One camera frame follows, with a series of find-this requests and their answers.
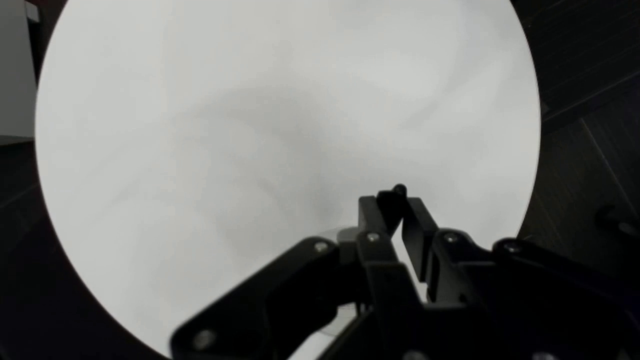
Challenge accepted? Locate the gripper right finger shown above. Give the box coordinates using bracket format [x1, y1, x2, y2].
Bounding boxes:
[402, 197, 640, 360]

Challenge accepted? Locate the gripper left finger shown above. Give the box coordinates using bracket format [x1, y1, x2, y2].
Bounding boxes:
[170, 196, 426, 360]

